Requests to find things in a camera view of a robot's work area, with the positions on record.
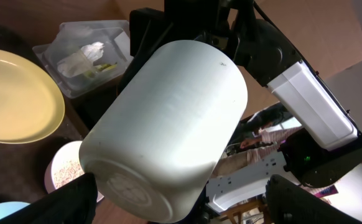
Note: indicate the black tray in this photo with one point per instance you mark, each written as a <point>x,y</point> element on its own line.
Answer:
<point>91,106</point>

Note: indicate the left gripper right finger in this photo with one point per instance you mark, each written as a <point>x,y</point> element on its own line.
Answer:
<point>289,204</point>

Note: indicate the yellow plate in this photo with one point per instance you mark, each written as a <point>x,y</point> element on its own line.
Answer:
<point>31,105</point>

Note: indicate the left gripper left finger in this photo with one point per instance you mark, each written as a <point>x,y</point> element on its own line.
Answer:
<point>73,203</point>

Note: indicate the white cup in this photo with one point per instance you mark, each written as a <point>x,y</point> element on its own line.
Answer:
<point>155,147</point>

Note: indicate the dark brown serving tray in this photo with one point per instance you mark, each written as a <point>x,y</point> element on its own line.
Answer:
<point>22,166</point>

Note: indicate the yellow green wrapper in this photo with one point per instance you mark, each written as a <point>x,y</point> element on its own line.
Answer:
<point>100,69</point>

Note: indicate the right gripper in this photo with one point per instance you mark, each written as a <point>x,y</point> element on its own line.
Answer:
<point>235,31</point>

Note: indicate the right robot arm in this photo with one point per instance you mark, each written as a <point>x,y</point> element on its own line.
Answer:
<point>317,154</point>

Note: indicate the person in striped shirt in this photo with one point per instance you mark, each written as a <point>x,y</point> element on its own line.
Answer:
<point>255,141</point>

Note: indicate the white napkin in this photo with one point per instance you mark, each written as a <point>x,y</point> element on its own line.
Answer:
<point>81,61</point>

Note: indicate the pink bowl with rice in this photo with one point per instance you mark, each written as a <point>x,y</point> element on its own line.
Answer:
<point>64,167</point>

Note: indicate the light blue bowl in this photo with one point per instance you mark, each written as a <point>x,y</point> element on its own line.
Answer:
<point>8,208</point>

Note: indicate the clear plastic bin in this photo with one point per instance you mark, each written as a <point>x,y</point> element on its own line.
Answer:
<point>72,36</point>

